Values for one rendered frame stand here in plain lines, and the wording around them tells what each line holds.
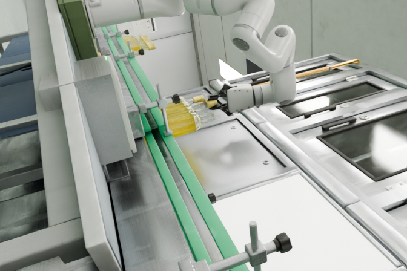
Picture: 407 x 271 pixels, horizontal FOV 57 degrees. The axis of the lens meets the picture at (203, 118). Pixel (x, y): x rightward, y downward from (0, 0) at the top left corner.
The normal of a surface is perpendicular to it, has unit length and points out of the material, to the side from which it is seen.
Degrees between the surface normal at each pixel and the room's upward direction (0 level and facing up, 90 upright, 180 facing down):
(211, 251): 90
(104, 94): 90
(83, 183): 90
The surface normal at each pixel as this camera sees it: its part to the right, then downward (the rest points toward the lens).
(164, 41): 0.32, 0.39
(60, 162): 0.00, -0.65
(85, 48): 0.34, 0.71
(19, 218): -0.14, -0.88
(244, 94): 0.05, 0.33
